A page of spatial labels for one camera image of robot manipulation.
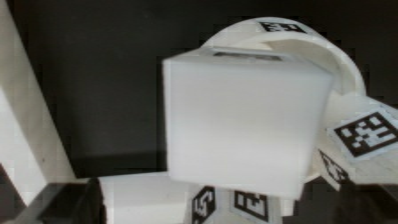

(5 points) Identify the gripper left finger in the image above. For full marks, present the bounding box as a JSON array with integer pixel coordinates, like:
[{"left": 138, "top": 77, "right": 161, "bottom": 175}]
[{"left": 34, "top": 177, "right": 111, "bottom": 224}]

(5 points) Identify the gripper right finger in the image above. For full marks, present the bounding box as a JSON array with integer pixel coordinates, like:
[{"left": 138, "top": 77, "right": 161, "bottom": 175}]
[{"left": 294, "top": 179, "right": 398, "bottom": 224}]

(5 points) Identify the white stool leg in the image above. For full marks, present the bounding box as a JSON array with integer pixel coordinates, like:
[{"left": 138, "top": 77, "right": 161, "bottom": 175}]
[
  {"left": 313, "top": 94, "right": 398, "bottom": 189},
  {"left": 164, "top": 47, "right": 335, "bottom": 199},
  {"left": 100, "top": 172, "right": 296, "bottom": 224}
]

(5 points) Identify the white round stool seat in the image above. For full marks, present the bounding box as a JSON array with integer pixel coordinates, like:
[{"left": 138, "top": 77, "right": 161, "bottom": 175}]
[{"left": 205, "top": 17, "right": 367, "bottom": 95}]

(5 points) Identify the white U-shaped fence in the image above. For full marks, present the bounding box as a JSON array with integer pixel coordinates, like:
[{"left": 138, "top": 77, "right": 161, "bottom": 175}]
[{"left": 0, "top": 0, "right": 79, "bottom": 204}]

